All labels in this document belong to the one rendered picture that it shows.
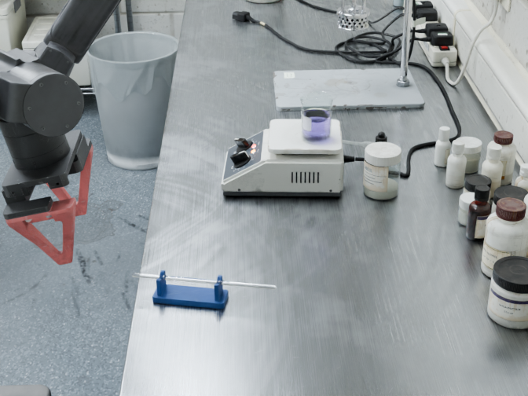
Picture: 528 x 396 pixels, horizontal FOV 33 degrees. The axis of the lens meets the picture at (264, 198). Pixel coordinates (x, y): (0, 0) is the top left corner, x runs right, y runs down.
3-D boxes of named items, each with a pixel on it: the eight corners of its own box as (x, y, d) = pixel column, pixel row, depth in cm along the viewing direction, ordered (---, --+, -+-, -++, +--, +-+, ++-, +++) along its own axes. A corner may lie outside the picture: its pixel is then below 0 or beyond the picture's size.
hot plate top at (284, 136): (267, 154, 141) (267, 149, 141) (269, 122, 152) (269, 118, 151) (342, 155, 141) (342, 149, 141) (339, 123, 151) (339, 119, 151)
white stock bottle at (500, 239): (505, 254, 129) (514, 189, 124) (533, 276, 124) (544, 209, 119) (471, 265, 127) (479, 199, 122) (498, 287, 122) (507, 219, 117)
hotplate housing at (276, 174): (221, 198, 145) (219, 155, 141) (227, 162, 157) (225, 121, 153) (356, 199, 144) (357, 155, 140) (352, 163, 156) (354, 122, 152)
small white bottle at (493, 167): (495, 200, 143) (502, 152, 139) (475, 196, 145) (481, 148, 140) (502, 192, 146) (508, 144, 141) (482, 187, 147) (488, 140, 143)
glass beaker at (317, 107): (329, 148, 142) (330, 102, 138) (296, 145, 143) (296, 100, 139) (335, 133, 147) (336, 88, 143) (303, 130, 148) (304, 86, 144)
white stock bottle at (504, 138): (500, 171, 152) (506, 126, 148) (518, 183, 148) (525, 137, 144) (478, 177, 150) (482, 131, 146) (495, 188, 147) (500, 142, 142)
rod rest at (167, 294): (152, 303, 120) (149, 281, 118) (159, 288, 123) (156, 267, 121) (223, 309, 118) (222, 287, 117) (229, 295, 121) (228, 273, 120)
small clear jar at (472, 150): (461, 177, 151) (463, 149, 148) (447, 165, 154) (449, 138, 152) (484, 172, 152) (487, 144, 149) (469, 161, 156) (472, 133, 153)
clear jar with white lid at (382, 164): (375, 181, 150) (377, 138, 146) (405, 191, 147) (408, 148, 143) (355, 194, 146) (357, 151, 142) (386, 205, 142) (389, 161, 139)
